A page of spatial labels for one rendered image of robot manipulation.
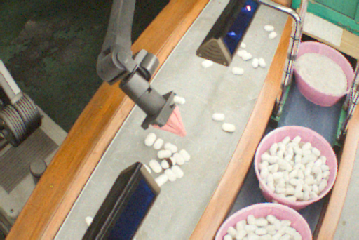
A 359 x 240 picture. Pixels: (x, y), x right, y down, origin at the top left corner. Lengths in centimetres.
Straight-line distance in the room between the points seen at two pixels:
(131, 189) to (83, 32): 209
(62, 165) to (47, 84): 133
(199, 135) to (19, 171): 65
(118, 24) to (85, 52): 148
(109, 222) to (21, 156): 94
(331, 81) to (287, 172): 45
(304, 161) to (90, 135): 59
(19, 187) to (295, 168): 90
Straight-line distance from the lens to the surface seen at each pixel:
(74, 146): 133
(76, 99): 248
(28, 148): 171
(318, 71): 169
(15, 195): 161
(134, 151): 134
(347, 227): 132
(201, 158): 134
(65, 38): 285
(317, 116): 161
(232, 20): 117
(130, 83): 120
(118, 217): 81
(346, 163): 141
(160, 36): 161
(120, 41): 121
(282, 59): 162
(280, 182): 133
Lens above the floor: 181
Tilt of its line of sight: 50 degrees down
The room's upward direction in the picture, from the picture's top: 6 degrees clockwise
